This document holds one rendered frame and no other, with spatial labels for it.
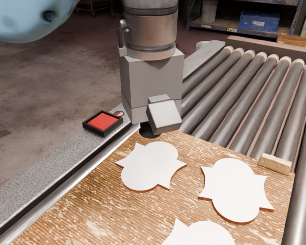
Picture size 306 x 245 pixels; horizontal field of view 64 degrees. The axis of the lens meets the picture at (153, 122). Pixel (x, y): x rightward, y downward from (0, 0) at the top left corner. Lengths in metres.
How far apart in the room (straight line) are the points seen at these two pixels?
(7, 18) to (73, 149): 0.44
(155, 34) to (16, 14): 0.18
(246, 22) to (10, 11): 4.65
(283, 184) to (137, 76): 0.35
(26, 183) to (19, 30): 0.41
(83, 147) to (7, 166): 1.52
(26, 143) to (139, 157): 1.79
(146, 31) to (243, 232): 0.33
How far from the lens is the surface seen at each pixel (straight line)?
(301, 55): 1.23
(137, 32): 0.34
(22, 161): 2.09
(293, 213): 0.53
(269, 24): 4.78
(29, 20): 0.20
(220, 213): 0.45
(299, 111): 0.82
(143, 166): 0.50
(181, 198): 0.46
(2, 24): 0.20
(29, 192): 0.55
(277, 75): 1.02
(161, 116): 0.35
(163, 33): 0.34
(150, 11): 0.33
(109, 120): 0.66
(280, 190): 0.53
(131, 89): 0.36
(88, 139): 0.63
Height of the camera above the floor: 1.30
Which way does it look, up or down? 36 degrees down
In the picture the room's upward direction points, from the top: straight up
